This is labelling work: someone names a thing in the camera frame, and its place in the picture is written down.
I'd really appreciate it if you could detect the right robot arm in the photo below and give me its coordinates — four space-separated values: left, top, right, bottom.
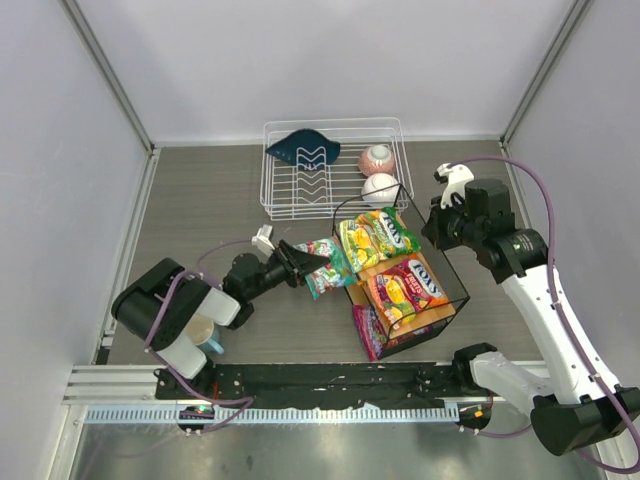
422 178 639 456

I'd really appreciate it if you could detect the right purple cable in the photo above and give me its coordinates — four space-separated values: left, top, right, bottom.
462 155 640 475

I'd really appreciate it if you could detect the white wire dish rack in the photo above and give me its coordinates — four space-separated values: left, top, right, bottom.
260 117 414 221

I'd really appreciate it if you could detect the pink patterned bowl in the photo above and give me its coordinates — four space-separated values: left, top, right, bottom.
358 144 396 176

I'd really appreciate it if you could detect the teal mint candy bag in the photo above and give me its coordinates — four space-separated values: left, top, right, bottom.
296 236 357 300

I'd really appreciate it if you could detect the wooden two-tier wire shelf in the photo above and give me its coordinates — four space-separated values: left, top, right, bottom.
332 185 469 361

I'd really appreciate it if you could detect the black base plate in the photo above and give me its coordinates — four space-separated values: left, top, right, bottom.
155 360 513 412

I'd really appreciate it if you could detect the purple berries candy bag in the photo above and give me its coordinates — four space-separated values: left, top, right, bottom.
352 305 433 362

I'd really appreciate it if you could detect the dark blue leaf plate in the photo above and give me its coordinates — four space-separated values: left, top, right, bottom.
265 128 341 171

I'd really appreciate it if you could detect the white bowl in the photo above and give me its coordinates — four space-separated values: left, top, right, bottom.
361 173 400 208

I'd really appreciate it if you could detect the aluminium rail frame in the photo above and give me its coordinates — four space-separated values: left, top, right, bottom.
58 0 640 480

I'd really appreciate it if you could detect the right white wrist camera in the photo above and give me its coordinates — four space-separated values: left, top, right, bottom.
434 163 475 209

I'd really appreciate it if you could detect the green candy bag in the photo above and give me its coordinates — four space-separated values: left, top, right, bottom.
337 207 421 273

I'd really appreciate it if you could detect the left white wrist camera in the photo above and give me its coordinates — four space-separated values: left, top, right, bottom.
251 224 275 257

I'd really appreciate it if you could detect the white slotted cable duct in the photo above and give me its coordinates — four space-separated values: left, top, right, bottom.
85 403 459 425

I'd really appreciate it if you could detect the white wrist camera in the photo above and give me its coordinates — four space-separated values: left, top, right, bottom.
434 163 475 209
251 224 275 257

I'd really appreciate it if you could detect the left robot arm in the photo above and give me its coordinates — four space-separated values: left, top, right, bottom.
111 240 330 381

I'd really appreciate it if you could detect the orange fruits candy bag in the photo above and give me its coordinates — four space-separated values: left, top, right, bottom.
366 254 450 331

